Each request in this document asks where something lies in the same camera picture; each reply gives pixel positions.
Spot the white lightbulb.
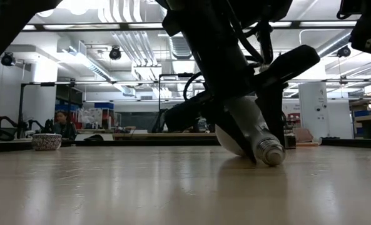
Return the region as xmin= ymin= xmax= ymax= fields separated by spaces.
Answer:
xmin=215 ymin=95 xmax=287 ymax=167

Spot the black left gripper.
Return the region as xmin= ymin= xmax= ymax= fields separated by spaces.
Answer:
xmin=163 ymin=0 xmax=321 ymax=165

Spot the black ceiling-hung camera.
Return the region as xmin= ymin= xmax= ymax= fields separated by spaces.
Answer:
xmin=336 ymin=45 xmax=352 ymax=59
xmin=108 ymin=45 xmax=123 ymax=61
xmin=0 ymin=51 xmax=16 ymax=68

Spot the white pillar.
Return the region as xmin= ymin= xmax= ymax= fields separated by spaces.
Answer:
xmin=298 ymin=81 xmax=329 ymax=140

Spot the person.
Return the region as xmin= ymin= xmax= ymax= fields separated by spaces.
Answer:
xmin=53 ymin=111 xmax=78 ymax=141

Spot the wooden workbench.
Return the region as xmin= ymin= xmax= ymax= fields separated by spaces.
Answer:
xmin=353 ymin=114 xmax=371 ymax=139

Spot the black aluminium table frame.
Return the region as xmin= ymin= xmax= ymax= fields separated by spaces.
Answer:
xmin=0 ymin=137 xmax=371 ymax=154

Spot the small patterned bowl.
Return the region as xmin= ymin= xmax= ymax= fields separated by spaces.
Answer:
xmin=31 ymin=133 xmax=63 ymax=151

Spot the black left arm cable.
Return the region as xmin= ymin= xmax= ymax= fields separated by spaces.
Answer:
xmin=183 ymin=18 xmax=275 ymax=101

